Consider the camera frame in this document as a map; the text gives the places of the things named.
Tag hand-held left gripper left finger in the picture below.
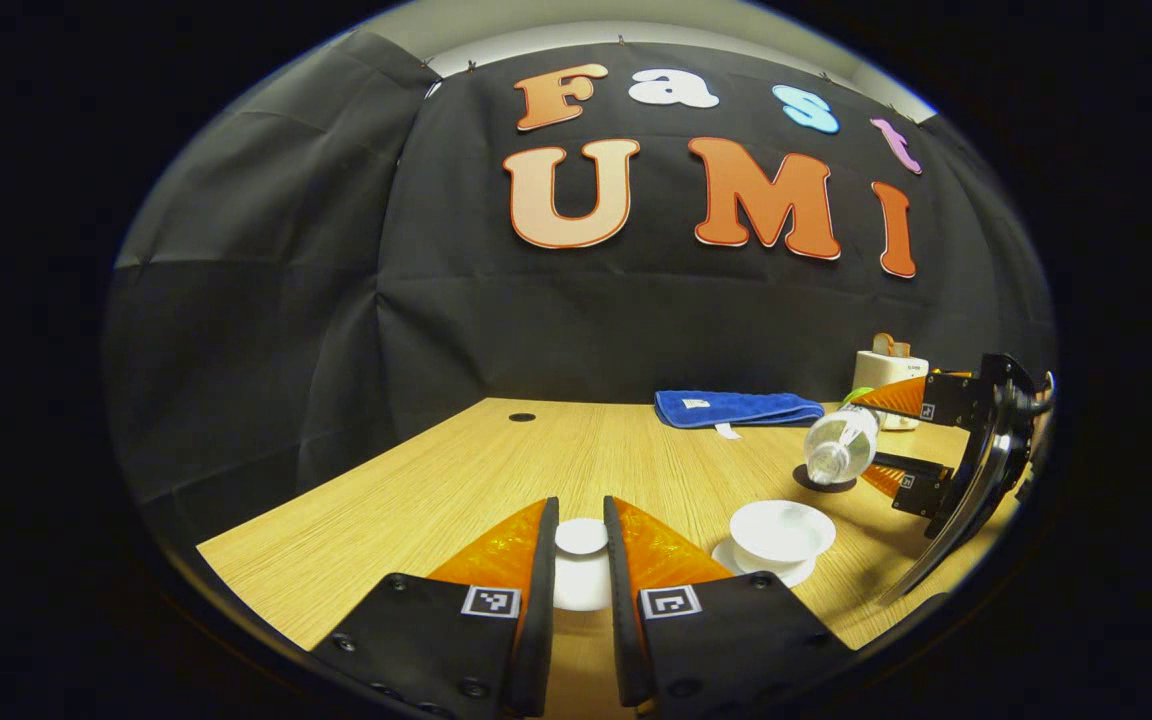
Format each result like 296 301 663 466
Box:
311 497 561 719

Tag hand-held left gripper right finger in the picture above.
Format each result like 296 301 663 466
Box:
603 495 852 713

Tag white teacup lid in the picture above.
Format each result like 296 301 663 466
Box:
553 517 612 613

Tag clear water bottle white label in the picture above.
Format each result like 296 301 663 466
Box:
802 388 885 487

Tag dark round coaster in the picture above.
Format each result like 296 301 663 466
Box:
792 463 858 495

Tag white teacup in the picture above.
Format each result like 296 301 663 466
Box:
729 500 837 576

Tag white toaster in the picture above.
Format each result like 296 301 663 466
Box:
853 350 932 433

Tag white saucer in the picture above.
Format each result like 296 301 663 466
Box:
712 538 819 589

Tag blue towel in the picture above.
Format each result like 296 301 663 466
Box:
654 390 827 441

